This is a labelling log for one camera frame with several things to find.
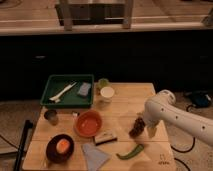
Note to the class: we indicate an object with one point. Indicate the wooden chair legs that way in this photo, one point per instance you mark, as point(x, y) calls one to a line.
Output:
point(94, 12)

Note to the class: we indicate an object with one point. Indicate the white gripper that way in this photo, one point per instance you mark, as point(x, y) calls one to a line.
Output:
point(151, 130)

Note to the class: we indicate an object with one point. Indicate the blue black device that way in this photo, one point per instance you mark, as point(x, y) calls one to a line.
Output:
point(199, 99)

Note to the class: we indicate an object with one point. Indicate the red bowl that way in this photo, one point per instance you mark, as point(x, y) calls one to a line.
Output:
point(88, 123)

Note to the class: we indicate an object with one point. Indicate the blue cloth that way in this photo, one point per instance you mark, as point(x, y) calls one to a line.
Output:
point(94, 157)

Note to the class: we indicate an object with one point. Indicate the green chili pepper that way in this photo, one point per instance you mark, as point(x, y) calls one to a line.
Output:
point(138, 148)

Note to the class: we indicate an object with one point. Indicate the green cup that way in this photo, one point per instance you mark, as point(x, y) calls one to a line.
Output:
point(103, 82)

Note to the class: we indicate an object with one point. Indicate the black stand pole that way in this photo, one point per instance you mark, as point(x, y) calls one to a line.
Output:
point(27, 126)

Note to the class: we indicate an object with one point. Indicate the dark brown bowl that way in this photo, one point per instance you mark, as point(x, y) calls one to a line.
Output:
point(51, 152)

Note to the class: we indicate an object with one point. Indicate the blue sponge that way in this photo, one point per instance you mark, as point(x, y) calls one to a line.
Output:
point(84, 89)

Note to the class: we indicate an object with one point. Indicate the whiteboard eraser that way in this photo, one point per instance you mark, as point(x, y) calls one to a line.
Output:
point(104, 137)

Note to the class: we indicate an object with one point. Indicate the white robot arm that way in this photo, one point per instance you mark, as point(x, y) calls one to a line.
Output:
point(161, 107)

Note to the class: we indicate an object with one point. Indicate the dark purple grape bunch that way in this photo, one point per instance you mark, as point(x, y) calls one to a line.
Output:
point(138, 128)

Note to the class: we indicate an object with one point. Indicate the orange fruit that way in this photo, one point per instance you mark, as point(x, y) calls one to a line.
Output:
point(62, 146)

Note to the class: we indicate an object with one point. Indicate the white lidded jar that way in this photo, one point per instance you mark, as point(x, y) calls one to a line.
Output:
point(107, 93)

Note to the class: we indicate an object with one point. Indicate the white brush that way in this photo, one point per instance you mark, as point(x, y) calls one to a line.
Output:
point(56, 98)

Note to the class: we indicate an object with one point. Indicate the small metal cup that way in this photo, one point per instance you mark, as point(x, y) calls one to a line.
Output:
point(51, 116)

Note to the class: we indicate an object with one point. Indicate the green plastic tray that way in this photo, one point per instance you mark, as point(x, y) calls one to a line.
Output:
point(72, 97)

